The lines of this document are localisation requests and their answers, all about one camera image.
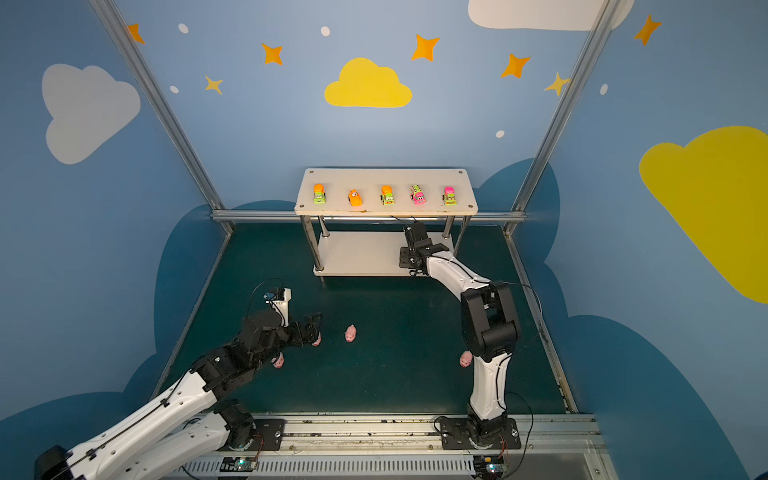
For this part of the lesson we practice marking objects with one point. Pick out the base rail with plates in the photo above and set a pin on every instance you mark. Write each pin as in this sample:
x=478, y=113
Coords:
x=386, y=446

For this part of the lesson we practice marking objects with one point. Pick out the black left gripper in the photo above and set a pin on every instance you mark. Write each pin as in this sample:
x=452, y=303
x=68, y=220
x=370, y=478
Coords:
x=303, y=330

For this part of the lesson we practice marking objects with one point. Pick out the orange yellow toy car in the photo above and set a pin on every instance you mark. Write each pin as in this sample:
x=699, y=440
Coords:
x=355, y=199

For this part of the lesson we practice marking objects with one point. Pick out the white two-tier shelf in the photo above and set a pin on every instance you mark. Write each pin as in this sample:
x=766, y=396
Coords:
x=376, y=253

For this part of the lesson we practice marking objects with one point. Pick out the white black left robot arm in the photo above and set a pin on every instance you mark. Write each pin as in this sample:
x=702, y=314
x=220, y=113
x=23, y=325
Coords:
x=194, y=416

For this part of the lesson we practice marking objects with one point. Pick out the pink drum green toy truck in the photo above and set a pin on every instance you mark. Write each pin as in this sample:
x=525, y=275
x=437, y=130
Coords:
x=449, y=196

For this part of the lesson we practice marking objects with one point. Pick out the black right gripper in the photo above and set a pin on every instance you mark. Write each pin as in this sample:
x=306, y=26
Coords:
x=409, y=258

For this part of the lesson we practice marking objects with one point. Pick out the aluminium cage frame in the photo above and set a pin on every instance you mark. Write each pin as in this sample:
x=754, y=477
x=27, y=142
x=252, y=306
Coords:
x=323, y=127

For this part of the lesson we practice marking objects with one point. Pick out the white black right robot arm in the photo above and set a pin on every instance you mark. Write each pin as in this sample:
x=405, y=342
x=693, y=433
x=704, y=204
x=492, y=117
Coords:
x=490, y=327

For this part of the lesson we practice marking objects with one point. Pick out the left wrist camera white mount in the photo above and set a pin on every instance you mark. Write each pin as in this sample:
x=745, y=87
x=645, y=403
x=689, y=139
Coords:
x=278, y=299

